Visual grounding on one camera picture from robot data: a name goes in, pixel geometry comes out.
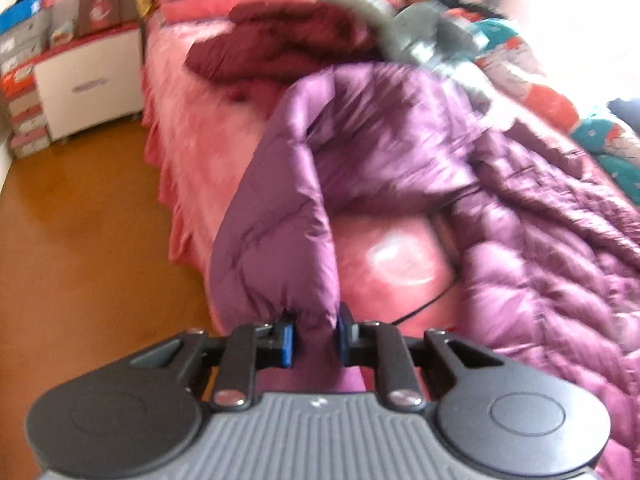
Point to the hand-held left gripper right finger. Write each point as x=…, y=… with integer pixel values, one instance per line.
x=344, y=340

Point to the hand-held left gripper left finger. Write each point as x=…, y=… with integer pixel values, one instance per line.
x=286, y=344

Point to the purple down jacket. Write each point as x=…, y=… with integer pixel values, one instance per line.
x=525, y=260

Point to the dark clothes pile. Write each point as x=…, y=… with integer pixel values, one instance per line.
x=625, y=115

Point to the bed with pink sheet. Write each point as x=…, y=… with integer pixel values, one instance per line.
x=200, y=135

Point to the maroon down jacket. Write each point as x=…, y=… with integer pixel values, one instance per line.
x=280, y=45

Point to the light grey down jacket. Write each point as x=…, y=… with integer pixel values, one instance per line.
x=400, y=30

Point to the teal orange printed quilt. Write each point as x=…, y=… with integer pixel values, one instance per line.
x=525, y=75

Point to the white bedside cabinet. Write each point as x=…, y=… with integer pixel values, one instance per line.
x=85, y=90

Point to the stack of shoe boxes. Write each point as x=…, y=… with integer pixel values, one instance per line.
x=25, y=85

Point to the brown gift box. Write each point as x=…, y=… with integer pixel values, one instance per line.
x=102, y=5

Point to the grey red cardboard box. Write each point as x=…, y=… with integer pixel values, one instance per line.
x=62, y=20

